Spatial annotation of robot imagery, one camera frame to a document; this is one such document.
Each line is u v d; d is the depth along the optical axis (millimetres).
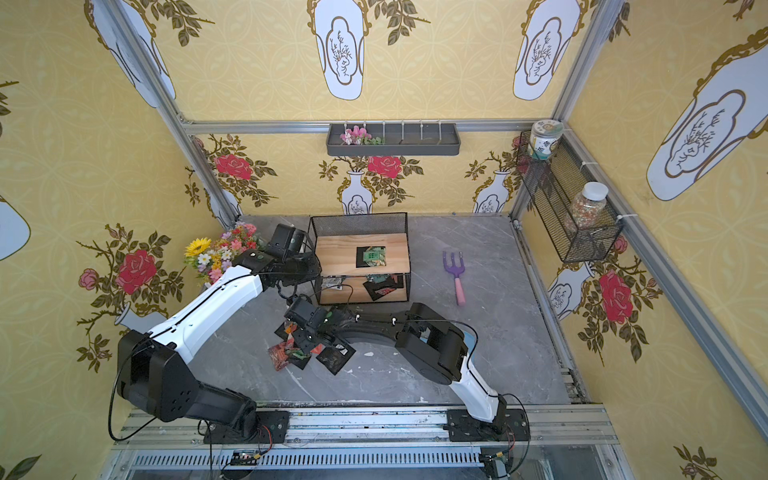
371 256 878
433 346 496
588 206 651
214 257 875
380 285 974
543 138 848
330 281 998
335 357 855
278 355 855
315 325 666
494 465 718
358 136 878
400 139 923
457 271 1039
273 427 736
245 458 732
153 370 418
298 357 831
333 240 940
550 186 1014
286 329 903
